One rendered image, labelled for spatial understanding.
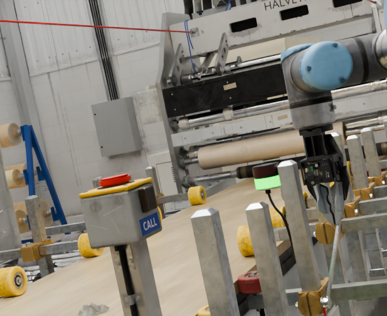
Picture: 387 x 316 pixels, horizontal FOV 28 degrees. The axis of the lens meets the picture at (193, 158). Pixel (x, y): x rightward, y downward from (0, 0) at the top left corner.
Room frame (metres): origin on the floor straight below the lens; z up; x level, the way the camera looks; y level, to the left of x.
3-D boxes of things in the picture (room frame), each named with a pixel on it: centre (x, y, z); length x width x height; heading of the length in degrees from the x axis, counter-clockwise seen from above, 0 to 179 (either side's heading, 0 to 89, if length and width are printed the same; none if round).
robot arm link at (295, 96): (1.64, -0.27, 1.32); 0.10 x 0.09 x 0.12; 6
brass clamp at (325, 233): (1.93, -0.30, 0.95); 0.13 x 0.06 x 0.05; 157
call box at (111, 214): (0.97, 0.10, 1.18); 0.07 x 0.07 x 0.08; 67
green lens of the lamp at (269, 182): (1.69, -0.15, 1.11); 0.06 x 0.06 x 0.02
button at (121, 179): (0.97, 0.10, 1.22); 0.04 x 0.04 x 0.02
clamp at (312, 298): (1.70, -0.20, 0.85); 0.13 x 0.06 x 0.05; 157
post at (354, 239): (2.13, -0.39, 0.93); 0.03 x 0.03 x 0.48; 67
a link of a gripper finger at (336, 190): (1.63, -0.28, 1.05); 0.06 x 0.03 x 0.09; 158
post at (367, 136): (2.60, -0.58, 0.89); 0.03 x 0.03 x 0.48; 67
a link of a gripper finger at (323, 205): (1.65, -0.25, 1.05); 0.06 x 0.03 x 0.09; 158
